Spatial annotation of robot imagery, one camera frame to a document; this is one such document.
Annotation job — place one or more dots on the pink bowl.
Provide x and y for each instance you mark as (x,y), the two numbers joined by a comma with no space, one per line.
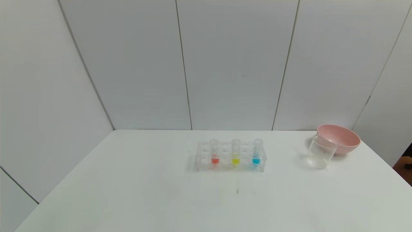
(346,141)

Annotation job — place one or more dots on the test tube with yellow pigment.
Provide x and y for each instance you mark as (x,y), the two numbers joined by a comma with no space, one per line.
(235,159)

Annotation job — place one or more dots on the test tube with blue pigment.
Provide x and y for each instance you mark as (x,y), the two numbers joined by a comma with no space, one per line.
(256,159)

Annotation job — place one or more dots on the clear plastic measuring beaker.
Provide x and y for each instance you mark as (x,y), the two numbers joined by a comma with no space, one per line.
(320,154)

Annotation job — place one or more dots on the clear acrylic test tube rack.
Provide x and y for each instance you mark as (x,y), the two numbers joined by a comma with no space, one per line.
(225,166)

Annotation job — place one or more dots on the test tube with red pigment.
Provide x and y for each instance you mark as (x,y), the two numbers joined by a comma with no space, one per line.
(214,159)

